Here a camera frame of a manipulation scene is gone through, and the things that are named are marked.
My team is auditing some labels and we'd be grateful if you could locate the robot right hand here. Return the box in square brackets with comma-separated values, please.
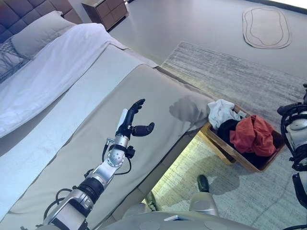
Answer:
[277, 83, 307, 116]

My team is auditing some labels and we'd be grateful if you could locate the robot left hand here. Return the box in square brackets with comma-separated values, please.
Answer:
[115, 98, 156, 139]

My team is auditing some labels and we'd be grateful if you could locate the orange garment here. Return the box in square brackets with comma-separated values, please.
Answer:
[229, 115, 277, 158]

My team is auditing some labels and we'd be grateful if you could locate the black garment with blue label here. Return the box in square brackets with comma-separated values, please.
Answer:
[216, 118, 284, 169]

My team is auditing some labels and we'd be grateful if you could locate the white printed garment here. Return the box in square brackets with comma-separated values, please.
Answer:
[207, 99, 247, 130]

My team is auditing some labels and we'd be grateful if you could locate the bed with beige bedspread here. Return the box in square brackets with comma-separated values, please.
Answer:
[0, 0, 214, 230]

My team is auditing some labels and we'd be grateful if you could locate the brown wooden basket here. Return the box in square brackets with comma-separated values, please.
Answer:
[200, 102, 287, 173]

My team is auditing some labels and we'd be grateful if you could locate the pale grey blanket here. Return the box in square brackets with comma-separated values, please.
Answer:
[0, 40, 159, 214]

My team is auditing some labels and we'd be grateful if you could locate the large grey striped rug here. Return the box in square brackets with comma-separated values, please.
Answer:
[153, 41, 307, 230]

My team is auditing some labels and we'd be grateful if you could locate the robot left leg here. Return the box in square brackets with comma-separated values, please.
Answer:
[124, 191, 158, 214]

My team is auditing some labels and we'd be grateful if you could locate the robot leg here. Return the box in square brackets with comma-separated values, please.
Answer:
[189, 174, 220, 217]
[124, 191, 158, 214]

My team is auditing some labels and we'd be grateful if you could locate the small oval beige mat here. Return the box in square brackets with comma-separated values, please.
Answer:
[242, 6, 293, 50]

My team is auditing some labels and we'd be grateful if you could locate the white duvet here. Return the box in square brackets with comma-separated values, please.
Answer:
[0, 23, 114, 139]

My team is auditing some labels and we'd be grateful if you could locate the robot right leg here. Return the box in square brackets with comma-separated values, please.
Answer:
[189, 174, 220, 217]

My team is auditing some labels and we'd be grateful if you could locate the bright glass window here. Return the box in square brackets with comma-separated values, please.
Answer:
[271, 0, 307, 7]

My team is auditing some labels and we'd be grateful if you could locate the grey robot torso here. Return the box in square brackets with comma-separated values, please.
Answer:
[105, 210, 284, 230]

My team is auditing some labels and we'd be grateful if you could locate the brown nightstand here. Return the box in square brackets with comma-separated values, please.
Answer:
[81, 0, 129, 32]

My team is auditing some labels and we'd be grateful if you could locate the beige pillow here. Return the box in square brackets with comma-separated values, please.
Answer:
[10, 10, 71, 58]

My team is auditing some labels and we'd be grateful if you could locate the grey patterned cushion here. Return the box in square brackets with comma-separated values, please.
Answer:
[0, 37, 25, 84]

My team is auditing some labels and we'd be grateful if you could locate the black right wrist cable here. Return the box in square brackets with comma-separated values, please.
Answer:
[280, 114, 293, 154]

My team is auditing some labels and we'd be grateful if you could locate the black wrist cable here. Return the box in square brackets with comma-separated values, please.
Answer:
[102, 138, 132, 176]
[280, 114, 293, 154]

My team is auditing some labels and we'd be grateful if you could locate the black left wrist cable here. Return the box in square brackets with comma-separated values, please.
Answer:
[102, 138, 132, 176]

